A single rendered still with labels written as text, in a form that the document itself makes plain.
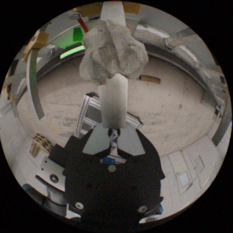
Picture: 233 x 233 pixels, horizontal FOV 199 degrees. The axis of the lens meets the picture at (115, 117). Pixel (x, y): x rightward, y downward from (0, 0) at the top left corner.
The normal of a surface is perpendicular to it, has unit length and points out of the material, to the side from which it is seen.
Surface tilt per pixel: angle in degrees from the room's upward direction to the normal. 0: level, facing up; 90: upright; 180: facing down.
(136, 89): 0
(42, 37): 90
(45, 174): 90
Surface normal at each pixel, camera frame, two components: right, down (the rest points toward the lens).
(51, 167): 0.50, -0.74
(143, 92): -0.02, 0.51
